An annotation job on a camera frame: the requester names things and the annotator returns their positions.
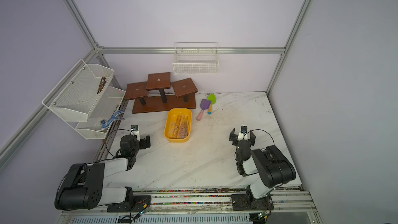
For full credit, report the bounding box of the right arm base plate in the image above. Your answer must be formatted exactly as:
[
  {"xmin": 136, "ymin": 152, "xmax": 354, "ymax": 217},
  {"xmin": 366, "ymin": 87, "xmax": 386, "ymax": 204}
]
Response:
[{"xmin": 231, "ymin": 194, "xmax": 274, "ymax": 211}]

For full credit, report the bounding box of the pink triangle ruler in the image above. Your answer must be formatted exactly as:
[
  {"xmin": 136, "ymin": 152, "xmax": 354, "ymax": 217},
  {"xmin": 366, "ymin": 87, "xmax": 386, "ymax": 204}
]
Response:
[{"xmin": 177, "ymin": 125, "xmax": 189, "ymax": 139}]

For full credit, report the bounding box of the brass screws bundle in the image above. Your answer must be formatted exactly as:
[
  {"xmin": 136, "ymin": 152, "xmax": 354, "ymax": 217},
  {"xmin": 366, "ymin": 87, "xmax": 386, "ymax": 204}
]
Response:
[{"xmin": 96, "ymin": 77, "xmax": 107, "ymax": 94}]

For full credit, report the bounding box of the white wire wall basket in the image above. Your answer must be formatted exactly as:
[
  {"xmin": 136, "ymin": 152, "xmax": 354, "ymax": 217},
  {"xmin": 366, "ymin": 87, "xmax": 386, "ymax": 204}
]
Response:
[{"xmin": 173, "ymin": 42, "xmax": 219, "ymax": 75}]

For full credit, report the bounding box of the white mesh two-tier shelf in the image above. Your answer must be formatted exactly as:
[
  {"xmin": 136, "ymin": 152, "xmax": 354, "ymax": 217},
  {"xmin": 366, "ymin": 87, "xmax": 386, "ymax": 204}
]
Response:
[{"xmin": 42, "ymin": 60, "xmax": 125, "ymax": 140}]

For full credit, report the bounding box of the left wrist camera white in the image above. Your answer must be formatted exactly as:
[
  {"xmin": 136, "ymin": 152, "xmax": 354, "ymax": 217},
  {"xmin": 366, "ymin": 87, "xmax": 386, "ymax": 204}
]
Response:
[{"xmin": 130, "ymin": 125, "xmax": 141, "ymax": 141}]

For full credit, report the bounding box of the yellow plastic storage box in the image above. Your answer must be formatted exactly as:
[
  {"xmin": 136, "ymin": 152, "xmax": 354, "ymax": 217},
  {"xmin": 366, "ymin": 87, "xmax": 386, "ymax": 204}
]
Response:
[{"xmin": 164, "ymin": 108, "xmax": 192, "ymax": 143}]

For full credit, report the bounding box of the green yellow toy shovel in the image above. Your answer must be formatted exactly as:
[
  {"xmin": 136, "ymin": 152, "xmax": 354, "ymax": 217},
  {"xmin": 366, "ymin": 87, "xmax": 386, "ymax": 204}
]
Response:
[{"xmin": 207, "ymin": 93, "xmax": 217, "ymax": 115}]

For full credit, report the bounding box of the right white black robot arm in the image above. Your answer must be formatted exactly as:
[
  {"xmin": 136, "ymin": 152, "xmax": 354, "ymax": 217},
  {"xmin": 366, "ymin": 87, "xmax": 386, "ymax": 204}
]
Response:
[{"xmin": 229, "ymin": 125, "xmax": 296, "ymax": 205}]

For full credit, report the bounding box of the brown wooden stepped stand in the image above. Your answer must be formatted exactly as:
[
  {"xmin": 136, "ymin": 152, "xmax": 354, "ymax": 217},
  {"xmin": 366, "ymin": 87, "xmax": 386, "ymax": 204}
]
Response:
[{"xmin": 124, "ymin": 72, "xmax": 198, "ymax": 114}]

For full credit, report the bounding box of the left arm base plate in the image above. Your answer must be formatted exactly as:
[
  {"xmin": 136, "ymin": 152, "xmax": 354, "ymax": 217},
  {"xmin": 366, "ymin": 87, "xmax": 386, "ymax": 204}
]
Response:
[{"xmin": 107, "ymin": 196, "xmax": 151, "ymax": 213}]

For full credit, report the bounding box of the purple pink toy shovel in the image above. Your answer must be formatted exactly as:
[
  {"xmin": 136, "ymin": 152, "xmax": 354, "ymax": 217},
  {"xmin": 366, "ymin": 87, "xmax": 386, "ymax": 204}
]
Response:
[{"xmin": 197, "ymin": 99, "xmax": 211, "ymax": 121}]

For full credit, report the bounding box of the pink long straight ruler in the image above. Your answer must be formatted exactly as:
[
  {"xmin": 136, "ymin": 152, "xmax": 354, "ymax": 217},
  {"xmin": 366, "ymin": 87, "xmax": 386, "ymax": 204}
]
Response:
[{"xmin": 171, "ymin": 115, "xmax": 183, "ymax": 139}]

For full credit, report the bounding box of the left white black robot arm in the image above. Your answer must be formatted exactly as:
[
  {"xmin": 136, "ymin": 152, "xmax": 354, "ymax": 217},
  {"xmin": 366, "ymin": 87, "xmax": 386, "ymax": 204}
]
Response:
[{"xmin": 55, "ymin": 133, "xmax": 151, "ymax": 213}]

